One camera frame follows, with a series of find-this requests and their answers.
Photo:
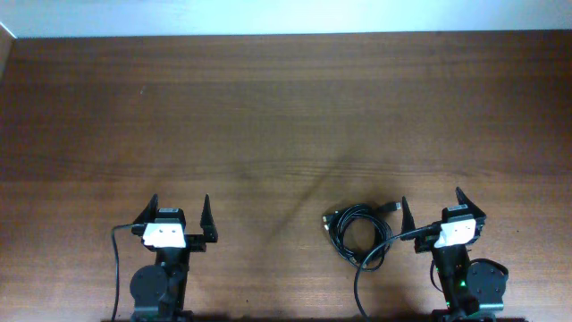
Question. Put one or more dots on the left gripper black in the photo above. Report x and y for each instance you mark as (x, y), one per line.
(197, 243)

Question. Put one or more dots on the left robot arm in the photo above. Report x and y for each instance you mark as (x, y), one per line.
(158, 290)

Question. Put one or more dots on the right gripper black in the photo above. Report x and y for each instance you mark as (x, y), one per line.
(425, 241)

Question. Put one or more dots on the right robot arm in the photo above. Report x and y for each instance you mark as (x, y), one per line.
(472, 288)

